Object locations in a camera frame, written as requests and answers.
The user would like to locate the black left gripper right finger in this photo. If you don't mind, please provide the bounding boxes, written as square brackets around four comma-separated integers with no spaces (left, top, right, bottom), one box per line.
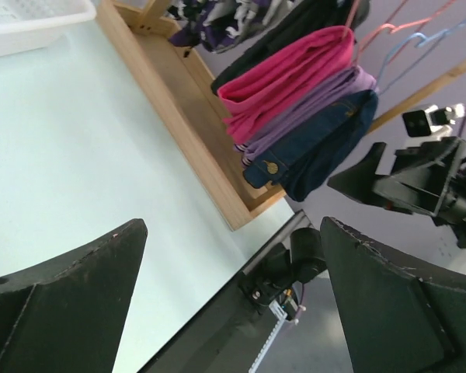
[320,217,466,372]

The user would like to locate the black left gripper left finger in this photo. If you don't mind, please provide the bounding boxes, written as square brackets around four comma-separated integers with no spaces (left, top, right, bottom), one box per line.
[0,219,147,372]

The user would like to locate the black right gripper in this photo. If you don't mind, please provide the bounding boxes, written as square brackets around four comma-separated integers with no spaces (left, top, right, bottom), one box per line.
[327,137,466,225]

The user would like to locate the purple camouflage trousers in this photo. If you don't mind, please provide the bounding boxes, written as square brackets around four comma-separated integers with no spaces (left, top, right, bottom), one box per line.
[166,0,294,54]

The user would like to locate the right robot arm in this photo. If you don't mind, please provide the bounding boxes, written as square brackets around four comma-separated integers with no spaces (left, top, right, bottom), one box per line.
[327,137,466,250]

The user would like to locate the lilac garment on hanger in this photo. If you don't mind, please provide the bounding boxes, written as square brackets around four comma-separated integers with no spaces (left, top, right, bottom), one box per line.
[235,65,377,168]

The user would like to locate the pink garment on hanger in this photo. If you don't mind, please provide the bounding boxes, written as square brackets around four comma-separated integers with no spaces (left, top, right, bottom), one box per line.
[217,26,354,144]

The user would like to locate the black garment on hanger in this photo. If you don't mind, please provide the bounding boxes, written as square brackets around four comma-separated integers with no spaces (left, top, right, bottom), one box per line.
[210,0,352,94]

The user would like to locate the dark blue denim garment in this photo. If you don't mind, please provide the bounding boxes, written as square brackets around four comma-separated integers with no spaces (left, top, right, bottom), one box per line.
[243,89,378,202]

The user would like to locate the white plastic basket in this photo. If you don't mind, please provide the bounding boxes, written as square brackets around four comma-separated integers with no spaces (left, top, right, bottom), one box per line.
[0,0,96,57]

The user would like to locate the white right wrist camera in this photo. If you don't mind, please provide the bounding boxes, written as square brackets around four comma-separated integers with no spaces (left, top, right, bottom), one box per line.
[402,103,466,148]

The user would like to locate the white cable duct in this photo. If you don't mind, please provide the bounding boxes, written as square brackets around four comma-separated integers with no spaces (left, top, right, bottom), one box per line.
[248,297,305,373]

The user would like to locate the pink wire hanger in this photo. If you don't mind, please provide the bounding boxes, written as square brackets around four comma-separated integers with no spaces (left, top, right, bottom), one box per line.
[353,0,457,64]

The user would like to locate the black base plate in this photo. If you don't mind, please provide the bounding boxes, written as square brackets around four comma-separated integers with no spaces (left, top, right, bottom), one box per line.
[141,211,326,373]

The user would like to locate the wooden clothes rack frame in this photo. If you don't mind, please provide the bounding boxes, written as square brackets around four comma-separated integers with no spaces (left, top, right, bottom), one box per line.
[96,0,466,232]

